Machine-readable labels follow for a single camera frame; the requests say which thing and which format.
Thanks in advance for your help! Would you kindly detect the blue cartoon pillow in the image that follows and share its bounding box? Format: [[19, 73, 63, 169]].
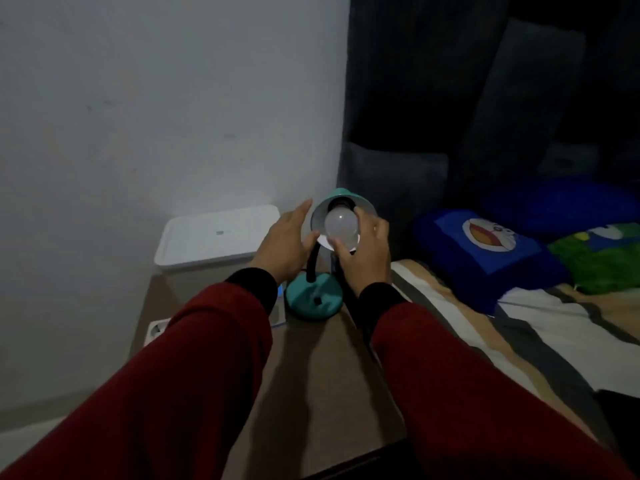
[[415, 208, 571, 315]]

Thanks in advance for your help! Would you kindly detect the green pillow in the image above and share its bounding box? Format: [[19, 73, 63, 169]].
[[547, 222, 640, 295]]

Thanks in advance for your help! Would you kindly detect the teal desk lamp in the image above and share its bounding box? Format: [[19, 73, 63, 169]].
[[285, 188, 379, 323]]

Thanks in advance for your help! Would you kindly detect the plain blue pillow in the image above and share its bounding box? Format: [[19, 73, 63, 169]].
[[482, 175, 640, 241]]

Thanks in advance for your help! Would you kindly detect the white power strip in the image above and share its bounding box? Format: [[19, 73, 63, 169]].
[[143, 318, 172, 348]]

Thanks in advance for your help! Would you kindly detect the person's right forearm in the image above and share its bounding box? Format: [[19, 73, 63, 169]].
[[357, 282, 636, 480]]

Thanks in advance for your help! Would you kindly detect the large grey cushion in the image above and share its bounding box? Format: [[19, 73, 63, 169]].
[[462, 17, 589, 195]]

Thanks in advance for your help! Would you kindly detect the white plastic storage box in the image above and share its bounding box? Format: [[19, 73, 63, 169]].
[[162, 262, 259, 305]]

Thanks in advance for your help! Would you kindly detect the person's left forearm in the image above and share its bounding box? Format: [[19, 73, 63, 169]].
[[0, 267, 279, 480]]

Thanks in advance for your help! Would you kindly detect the person's right hand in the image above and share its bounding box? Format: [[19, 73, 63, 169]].
[[329, 207, 392, 298]]

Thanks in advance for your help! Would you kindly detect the person's left hand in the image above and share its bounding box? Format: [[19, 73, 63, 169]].
[[248, 198, 321, 285]]

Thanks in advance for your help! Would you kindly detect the striped bed sheet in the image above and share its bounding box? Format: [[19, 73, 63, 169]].
[[389, 259, 640, 461]]

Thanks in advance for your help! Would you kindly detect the brown wooden bedside table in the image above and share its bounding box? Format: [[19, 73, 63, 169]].
[[127, 272, 409, 480]]

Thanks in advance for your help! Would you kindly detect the white storage box lid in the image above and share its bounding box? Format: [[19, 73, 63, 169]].
[[153, 204, 282, 271]]

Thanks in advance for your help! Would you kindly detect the white light bulb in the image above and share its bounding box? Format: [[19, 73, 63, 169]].
[[323, 204, 361, 253]]

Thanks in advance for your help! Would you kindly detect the dark grey padded headboard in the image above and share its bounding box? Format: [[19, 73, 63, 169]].
[[337, 0, 640, 261]]

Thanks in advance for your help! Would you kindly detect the blue and white bulb carton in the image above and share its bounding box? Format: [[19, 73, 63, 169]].
[[269, 284, 287, 328]]

